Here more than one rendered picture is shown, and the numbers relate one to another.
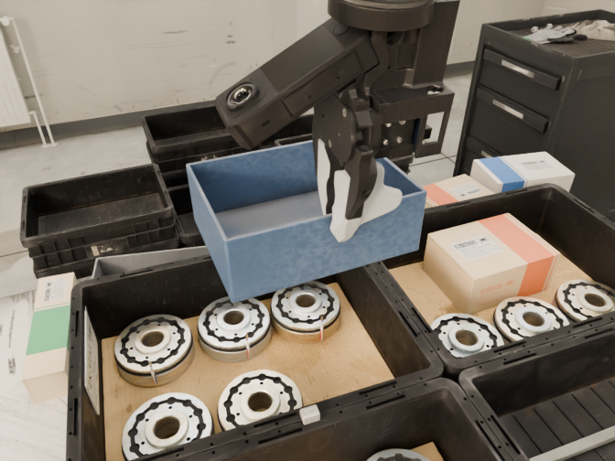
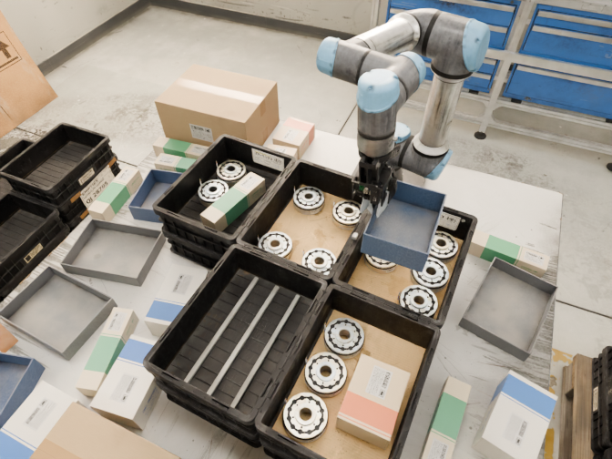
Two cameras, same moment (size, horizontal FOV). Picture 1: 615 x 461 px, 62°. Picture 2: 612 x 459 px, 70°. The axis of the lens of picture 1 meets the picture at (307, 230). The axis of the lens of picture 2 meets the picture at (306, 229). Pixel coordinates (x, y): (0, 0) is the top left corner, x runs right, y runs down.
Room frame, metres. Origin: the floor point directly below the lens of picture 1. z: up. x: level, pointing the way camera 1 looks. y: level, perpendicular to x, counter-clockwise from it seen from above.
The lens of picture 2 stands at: (0.78, -0.64, 1.90)
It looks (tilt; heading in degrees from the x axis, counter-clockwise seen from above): 50 degrees down; 137
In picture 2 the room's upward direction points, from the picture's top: 1 degrees counter-clockwise
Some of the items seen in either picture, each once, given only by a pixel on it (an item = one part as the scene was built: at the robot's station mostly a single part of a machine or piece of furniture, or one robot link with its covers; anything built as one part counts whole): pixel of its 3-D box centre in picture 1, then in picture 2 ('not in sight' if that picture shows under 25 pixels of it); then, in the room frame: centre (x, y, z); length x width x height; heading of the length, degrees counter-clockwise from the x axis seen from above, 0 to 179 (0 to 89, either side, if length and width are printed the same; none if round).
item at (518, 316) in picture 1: (533, 319); (325, 371); (0.50, -0.32, 0.86); 0.05 x 0.05 x 0.01
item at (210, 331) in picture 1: (233, 320); (430, 272); (0.51, 0.10, 0.86); 0.10 x 0.10 x 0.01
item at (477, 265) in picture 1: (488, 262); (372, 400); (0.63, -0.29, 0.87); 0.16 x 0.12 x 0.07; 112
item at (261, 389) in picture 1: (260, 402); not in sight; (0.37, 0.06, 0.86); 0.05 x 0.05 x 0.01
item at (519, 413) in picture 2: not in sight; (514, 422); (0.89, -0.04, 0.75); 0.20 x 0.12 x 0.09; 101
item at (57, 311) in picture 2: not in sight; (58, 310); (-0.23, -0.72, 0.73); 0.27 x 0.20 x 0.05; 19
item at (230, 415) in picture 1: (260, 404); (382, 253); (0.37, 0.06, 0.86); 0.10 x 0.10 x 0.01
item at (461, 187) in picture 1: (453, 207); not in sight; (0.99, -0.34, 0.74); 0.16 x 0.12 x 0.07; 118
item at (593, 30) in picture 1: (600, 27); not in sight; (1.98, -1.10, 0.88); 0.29 x 0.22 x 0.03; 113
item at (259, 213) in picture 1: (301, 206); (403, 222); (0.44, 0.01, 1.10); 0.20 x 0.15 x 0.07; 113
